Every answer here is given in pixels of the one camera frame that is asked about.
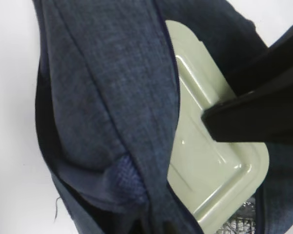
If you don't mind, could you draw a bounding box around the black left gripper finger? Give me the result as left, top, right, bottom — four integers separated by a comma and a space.
201, 26, 293, 142

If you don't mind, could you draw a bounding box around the green lidded glass container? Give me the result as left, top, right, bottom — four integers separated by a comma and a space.
167, 20, 269, 226

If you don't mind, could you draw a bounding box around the dark blue lunch bag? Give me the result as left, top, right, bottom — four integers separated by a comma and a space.
33, 0, 293, 234

